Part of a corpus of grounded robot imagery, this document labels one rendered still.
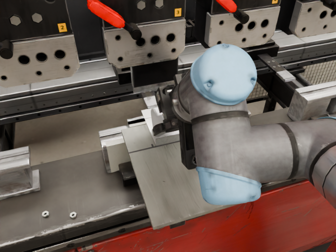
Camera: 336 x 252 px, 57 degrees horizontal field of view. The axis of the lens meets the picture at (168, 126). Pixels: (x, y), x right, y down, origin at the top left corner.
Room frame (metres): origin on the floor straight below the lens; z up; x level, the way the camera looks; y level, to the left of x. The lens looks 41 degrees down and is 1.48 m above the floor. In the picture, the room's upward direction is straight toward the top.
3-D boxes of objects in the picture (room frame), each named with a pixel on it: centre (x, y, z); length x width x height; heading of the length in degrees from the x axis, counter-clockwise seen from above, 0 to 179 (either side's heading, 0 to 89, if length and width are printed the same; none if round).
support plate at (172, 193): (0.44, -0.02, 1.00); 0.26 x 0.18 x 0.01; 18
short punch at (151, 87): (0.58, 0.03, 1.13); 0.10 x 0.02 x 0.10; 108
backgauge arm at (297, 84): (1.13, -0.42, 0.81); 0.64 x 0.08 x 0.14; 18
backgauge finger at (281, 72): (0.86, -0.30, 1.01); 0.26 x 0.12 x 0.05; 18
